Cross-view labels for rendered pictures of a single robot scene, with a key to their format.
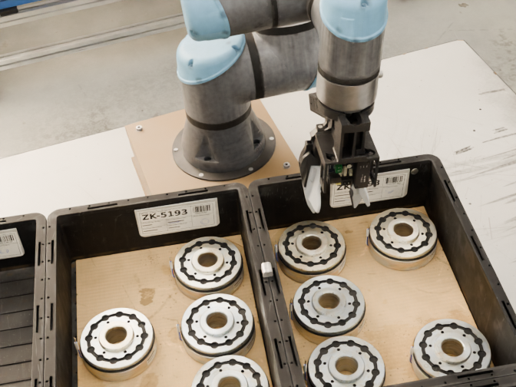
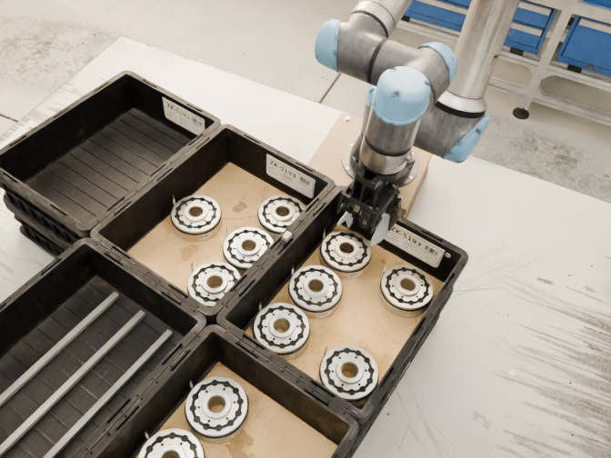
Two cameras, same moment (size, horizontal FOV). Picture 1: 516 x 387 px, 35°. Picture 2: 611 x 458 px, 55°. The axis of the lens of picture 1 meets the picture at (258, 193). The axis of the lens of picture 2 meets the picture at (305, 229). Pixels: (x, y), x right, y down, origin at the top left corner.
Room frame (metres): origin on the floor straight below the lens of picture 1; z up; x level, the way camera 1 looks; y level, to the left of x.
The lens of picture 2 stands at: (0.20, -0.43, 1.79)
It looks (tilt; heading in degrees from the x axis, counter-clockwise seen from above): 51 degrees down; 37
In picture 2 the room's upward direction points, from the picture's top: 6 degrees clockwise
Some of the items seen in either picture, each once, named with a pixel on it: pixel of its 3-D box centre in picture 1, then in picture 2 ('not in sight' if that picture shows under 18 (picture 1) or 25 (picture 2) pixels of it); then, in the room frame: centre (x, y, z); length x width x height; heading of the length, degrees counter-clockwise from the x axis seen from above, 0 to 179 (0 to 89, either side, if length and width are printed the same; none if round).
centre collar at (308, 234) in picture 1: (311, 243); (346, 248); (0.82, -0.08, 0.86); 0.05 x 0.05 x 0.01
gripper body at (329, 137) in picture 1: (344, 137); (372, 187); (0.80, -0.12, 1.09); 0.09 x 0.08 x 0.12; 7
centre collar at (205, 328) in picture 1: (216, 321); (248, 245); (0.69, 0.07, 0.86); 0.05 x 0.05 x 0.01
